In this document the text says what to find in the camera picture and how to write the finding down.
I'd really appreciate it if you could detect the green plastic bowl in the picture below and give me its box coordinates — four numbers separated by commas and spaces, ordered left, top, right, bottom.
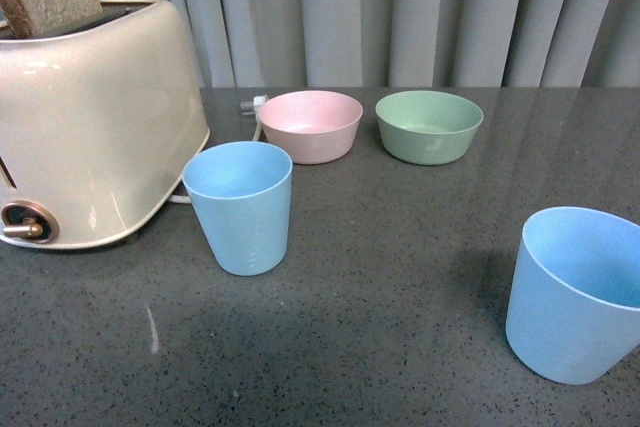
375, 90, 484, 166

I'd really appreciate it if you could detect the white toaster power cable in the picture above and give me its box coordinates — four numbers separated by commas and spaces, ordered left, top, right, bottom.
167, 95, 272, 206

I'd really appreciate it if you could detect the grey pleated curtain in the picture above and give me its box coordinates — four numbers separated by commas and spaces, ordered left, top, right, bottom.
169, 0, 639, 87

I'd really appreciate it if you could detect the cream two-slot toaster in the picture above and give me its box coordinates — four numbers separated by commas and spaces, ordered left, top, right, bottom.
1, 0, 210, 250

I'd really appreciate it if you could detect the blue plastic cup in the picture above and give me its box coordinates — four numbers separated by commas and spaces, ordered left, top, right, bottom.
182, 141, 293, 276
506, 206, 639, 385

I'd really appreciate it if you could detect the pink plastic bowl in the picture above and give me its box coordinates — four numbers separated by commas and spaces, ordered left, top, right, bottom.
258, 90, 364, 165

